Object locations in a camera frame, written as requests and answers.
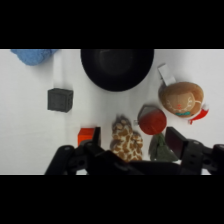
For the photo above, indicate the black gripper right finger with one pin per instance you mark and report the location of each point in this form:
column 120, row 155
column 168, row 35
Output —
column 176, row 141

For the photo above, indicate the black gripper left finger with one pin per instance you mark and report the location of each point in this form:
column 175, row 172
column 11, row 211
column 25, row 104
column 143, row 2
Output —
column 97, row 138

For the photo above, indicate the red cube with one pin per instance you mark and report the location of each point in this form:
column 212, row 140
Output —
column 85, row 135

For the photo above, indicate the dark grey cube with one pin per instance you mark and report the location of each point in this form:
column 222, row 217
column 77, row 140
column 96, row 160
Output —
column 59, row 100

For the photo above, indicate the black bowl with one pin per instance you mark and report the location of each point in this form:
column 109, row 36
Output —
column 117, row 68

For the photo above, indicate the green leafy plush toy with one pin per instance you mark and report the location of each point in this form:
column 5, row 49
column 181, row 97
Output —
column 160, row 148

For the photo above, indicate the spotted giraffe plush toy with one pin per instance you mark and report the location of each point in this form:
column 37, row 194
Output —
column 126, row 141

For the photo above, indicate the red round plush ball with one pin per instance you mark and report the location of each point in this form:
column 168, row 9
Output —
column 152, row 120

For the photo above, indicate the gingerbread man plush toy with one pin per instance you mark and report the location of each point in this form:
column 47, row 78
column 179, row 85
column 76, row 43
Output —
column 181, row 98

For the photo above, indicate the blue fluffy cloth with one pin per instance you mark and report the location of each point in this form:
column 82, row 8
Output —
column 33, row 56

